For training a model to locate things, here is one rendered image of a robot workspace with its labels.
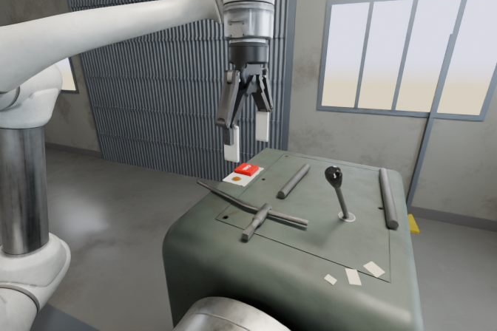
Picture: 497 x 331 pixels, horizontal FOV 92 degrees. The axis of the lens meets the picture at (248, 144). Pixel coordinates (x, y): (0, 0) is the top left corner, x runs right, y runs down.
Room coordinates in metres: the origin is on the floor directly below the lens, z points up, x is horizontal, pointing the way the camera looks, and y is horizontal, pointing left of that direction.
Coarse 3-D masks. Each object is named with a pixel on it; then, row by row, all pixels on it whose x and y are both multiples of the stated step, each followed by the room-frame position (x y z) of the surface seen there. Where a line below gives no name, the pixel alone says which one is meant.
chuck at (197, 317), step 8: (184, 320) 0.27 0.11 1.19; (192, 320) 0.26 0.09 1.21; (200, 320) 0.25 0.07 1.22; (208, 320) 0.25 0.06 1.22; (216, 320) 0.24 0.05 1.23; (224, 320) 0.24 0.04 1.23; (176, 328) 0.26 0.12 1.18; (184, 328) 0.25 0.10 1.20; (192, 328) 0.24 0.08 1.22; (200, 328) 0.24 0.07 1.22; (208, 328) 0.23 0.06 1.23; (216, 328) 0.23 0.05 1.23; (224, 328) 0.23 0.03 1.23; (232, 328) 0.23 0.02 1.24; (240, 328) 0.23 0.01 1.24
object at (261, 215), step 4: (264, 204) 0.48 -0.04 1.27; (268, 204) 0.48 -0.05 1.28; (260, 208) 0.46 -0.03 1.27; (264, 208) 0.46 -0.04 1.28; (268, 208) 0.46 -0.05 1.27; (260, 212) 0.44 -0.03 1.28; (264, 212) 0.45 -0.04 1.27; (256, 216) 0.43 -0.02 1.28; (260, 216) 0.43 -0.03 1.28; (264, 216) 0.44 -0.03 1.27; (252, 220) 0.43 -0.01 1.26; (256, 220) 0.42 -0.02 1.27; (260, 220) 0.42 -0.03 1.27; (252, 224) 0.41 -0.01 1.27; (256, 224) 0.41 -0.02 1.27; (260, 224) 0.42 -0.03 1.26; (248, 228) 0.39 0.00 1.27; (252, 228) 0.39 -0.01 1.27; (244, 232) 0.38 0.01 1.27; (248, 232) 0.38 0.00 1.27; (252, 232) 0.39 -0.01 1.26; (244, 236) 0.38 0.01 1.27; (248, 236) 0.38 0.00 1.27
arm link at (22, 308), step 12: (0, 288) 0.46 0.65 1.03; (0, 300) 0.42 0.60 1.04; (12, 300) 0.44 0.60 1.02; (24, 300) 0.46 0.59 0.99; (0, 312) 0.40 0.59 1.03; (12, 312) 0.41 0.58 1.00; (24, 312) 0.44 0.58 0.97; (36, 312) 0.47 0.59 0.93; (0, 324) 0.38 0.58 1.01; (12, 324) 0.40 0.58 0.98; (24, 324) 0.42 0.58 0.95
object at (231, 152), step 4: (236, 128) 0.41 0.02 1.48; (236, 132) 0.41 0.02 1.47; (236, 136) 0.41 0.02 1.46; (236, 140) 0.41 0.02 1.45; (236, 144) 0.41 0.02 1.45; (224, 148) 0.42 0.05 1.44; (228, 148) 0.42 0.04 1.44; (232, 148) 0.42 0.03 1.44; (236, 148) 0.41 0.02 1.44; (224, 152) 0.42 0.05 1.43; (228, 152) 0.42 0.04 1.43; (232, 152) 0.42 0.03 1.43; (236, 152) 0.41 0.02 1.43; (224, 156) 0.43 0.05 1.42; (228, 156) 0.42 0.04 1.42; (232, 156) 0.42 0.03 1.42; (236, 156) 0.41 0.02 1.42; (232, 160) 0.42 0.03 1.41; (236, 160) 0.41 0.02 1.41
